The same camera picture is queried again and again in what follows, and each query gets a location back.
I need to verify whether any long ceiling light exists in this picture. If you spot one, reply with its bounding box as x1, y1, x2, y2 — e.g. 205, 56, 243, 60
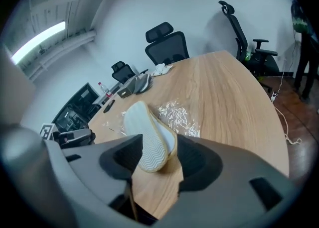
10, 21, 66, 65

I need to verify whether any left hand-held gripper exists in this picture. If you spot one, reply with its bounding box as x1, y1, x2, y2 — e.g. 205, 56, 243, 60
39, 122, 97, 148

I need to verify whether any white printed packet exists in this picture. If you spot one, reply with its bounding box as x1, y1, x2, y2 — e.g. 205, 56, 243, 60
151, 63, 173, 77

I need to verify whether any gray cardboard box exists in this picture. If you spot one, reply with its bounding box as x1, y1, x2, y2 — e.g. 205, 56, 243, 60
117, 77, 138, 99

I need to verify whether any clear plastic wrap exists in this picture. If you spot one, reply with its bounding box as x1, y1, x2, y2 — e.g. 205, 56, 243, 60
100, 99, 201, 138

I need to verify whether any white cable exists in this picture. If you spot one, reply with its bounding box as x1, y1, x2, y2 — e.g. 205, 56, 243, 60
272, 55, 303, 146

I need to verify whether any red-capped water bottle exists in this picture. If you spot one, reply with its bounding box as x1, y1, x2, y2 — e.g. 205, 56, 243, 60
97, 81, 113, 99

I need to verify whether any black smartphone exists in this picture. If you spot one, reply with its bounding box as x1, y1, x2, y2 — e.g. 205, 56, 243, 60
103, 99, 116, 114

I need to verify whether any white desk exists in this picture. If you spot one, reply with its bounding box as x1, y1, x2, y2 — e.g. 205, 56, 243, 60
91, 84, 121, 106

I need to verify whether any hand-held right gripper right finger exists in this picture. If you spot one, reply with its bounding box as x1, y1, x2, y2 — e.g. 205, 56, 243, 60
154, 134, 304, 228

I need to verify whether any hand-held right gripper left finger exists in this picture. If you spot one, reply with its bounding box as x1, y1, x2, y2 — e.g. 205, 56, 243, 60
0, 123, 143, 228

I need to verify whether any black mesh office chair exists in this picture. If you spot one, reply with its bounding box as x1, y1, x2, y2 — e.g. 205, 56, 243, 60
111, 60, 149, 85
145, 21, 190, 66
218, 0, 281, 95

